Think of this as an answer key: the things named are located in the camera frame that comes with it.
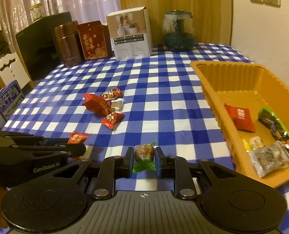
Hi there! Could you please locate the green brown pastry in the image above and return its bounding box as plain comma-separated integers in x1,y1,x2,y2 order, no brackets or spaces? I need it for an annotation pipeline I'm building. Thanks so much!
133,140,156,173

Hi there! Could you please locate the red orange snack packet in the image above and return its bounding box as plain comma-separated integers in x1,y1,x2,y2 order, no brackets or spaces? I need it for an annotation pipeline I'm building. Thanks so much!
67,131,90,161

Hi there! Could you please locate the blue milk carton box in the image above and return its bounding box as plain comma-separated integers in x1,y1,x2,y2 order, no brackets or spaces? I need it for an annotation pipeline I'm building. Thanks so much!
0,80,24,121

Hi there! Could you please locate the small red white candy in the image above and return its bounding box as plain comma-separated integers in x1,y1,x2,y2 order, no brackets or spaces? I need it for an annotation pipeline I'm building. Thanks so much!
101,112,125,130

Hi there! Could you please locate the large red candy wrapper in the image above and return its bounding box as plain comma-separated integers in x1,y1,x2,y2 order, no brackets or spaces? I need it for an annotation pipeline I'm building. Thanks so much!
83,94,112,116

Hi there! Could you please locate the clear wrapped brown candy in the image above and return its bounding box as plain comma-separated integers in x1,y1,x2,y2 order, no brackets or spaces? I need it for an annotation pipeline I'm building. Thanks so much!
110,98,124,113

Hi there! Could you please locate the red patterned snack packet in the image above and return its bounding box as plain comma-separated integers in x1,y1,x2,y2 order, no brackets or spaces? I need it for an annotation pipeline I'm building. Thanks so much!
101,88,123,101

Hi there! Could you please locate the white carved chair back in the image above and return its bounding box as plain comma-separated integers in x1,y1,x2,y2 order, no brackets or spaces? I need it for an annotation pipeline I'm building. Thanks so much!
0,52,30,89

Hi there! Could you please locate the blue white checkered tablecloth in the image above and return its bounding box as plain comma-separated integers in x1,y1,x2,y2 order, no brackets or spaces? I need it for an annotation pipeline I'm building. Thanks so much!
2,42,289,233

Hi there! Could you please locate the small yellow white candy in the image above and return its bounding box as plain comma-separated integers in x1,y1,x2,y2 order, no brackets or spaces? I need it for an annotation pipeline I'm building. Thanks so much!
242,136,265,152

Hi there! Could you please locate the red square packet in tray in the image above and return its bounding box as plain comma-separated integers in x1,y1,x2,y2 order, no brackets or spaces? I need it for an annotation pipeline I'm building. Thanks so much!
224,104,255,133

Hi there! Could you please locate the clear grey snack bag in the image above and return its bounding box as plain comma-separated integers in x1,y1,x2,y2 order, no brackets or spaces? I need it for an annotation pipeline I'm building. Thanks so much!
248,141,289,178

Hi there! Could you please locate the black cabinet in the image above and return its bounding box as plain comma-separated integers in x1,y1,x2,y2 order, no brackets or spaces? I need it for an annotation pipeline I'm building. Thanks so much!
15,12,72,81

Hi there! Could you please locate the green black snack packet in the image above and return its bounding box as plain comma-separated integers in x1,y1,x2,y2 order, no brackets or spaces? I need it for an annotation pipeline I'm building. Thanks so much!
258,107,289,150

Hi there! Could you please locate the red Chinese gift box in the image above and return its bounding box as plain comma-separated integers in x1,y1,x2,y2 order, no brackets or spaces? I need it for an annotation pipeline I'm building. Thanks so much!
77,21,112,60

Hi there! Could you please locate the orange plastic tray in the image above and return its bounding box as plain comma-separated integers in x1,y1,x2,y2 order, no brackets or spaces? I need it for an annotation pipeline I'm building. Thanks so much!
190,61,289,188

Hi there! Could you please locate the brown metallic tin canister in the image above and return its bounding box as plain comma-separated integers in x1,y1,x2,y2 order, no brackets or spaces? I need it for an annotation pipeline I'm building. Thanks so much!
55,21,84,67

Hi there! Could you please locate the small glass jar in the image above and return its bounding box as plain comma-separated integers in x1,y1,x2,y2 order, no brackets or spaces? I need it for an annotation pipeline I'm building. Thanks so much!
29,3,44,22

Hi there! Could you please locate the white humidifier product box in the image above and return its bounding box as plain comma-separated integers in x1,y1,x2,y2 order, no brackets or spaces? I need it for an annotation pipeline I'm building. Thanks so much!
106,6,152,60

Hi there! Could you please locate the glass dome dark green base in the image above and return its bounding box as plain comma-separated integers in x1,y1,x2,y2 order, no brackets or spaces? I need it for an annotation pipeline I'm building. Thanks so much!
163,10,195,52

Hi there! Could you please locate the sheer white curtain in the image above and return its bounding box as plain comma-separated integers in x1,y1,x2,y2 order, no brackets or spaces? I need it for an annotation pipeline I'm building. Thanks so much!
0,0,121,52

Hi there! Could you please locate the orange yellow curtain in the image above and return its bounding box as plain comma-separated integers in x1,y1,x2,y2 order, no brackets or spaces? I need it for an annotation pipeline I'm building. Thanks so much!
120,0,233,45

